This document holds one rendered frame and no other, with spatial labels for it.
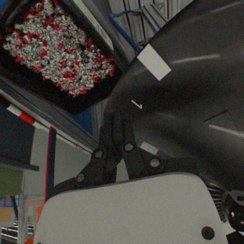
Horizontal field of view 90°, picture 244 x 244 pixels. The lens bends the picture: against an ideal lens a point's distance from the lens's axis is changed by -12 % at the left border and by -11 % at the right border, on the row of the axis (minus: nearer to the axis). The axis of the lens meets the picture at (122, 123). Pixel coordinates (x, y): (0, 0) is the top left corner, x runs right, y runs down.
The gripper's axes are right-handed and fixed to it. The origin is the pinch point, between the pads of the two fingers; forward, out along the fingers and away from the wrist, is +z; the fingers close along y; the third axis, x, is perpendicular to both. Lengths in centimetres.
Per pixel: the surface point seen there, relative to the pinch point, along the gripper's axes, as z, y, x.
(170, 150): 2.3, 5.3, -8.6
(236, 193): -4.0, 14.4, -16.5
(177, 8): 101, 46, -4
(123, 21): 99, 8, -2
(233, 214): -6.3, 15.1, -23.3
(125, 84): 5.6, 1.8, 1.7
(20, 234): 1, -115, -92
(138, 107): 4.6, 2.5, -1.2
